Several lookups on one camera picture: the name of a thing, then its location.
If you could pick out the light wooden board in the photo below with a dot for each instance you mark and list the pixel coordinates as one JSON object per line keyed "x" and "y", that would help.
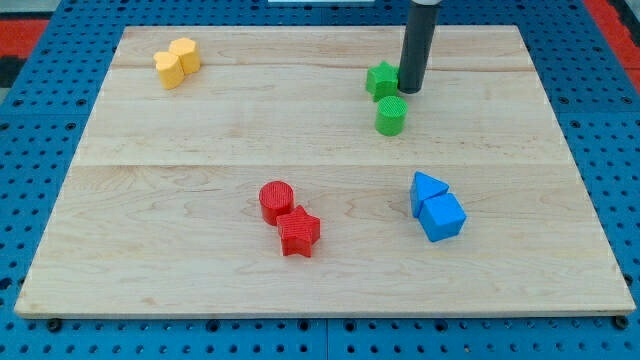
{"x": 159, "y": 214}

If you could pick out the red cylinder block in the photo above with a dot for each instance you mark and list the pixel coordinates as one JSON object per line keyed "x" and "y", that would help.
{"x": 276, "y": 198}

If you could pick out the yellow heart block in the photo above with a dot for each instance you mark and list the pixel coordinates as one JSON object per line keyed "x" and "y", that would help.
{"x": 169, "y": 69}

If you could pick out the red star block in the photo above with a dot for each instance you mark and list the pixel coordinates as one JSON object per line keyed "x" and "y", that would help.
{"x": 298, "y": 232}

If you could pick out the green star block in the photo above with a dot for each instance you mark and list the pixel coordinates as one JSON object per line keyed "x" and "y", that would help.
{"x": 382, "y": 81}

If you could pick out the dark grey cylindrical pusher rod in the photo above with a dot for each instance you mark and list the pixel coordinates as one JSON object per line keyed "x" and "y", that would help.
{"x": 419, "y": 32}

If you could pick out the blue triangle block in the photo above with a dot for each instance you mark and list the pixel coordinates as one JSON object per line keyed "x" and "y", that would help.
{"x": 424, "y": 187}

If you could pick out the yellow hexagon block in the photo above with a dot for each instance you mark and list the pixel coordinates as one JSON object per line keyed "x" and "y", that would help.
{"x": 187, "y": 50}

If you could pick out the green cylinder block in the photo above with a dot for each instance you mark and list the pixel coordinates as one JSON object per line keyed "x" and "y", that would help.
{"x": 390, "y": 115}

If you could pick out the blue cube block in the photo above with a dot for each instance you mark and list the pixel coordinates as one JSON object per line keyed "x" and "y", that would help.
{"x": 442, "y": 217}

